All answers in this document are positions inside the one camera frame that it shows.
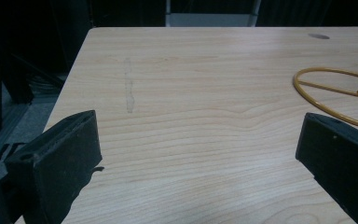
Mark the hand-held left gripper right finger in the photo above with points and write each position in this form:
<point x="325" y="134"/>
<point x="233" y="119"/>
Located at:
<point x="341" y="158"/>

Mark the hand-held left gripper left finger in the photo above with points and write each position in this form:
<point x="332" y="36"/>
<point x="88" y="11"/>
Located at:
<point x="59" y="168"/>

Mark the grey aluminium floor rail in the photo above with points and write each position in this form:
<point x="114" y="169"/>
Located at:
<point x="3" y="137"/>

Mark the grey metal frame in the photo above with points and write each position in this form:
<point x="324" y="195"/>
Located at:
<point x="209" y="19"/>

